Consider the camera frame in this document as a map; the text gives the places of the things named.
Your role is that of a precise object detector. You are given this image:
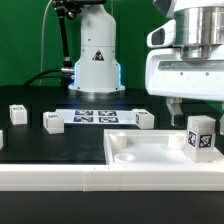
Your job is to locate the white U-shaped fence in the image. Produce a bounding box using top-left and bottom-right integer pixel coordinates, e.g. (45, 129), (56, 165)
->
(0, 129), (224, 193)

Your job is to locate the white square table top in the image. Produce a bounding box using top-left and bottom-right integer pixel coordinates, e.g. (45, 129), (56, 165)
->
(104, 129), (224, 165)

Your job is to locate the white fiducial marker sheet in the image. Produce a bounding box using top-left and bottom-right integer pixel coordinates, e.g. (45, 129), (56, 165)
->
(56, 109), (135, 125)

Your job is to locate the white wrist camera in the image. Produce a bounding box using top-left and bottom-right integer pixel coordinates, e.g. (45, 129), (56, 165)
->
(147, 19), (176, 48)

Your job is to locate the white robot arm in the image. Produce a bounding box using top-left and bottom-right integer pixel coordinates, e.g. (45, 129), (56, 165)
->
(70, 0), (224, 120)

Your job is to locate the black cable bundle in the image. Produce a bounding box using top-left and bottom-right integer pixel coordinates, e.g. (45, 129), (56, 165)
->
(22, 68), (74, 88)

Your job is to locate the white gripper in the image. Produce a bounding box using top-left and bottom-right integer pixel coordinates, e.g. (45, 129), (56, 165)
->
(145, 46), (224, 135)

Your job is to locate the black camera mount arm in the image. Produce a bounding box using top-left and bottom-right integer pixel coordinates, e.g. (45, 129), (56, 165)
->
(52, 0), (107, 68)

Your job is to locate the white cable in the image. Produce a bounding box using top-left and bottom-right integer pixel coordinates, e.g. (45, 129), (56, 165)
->
(39, 0), (54, 87)

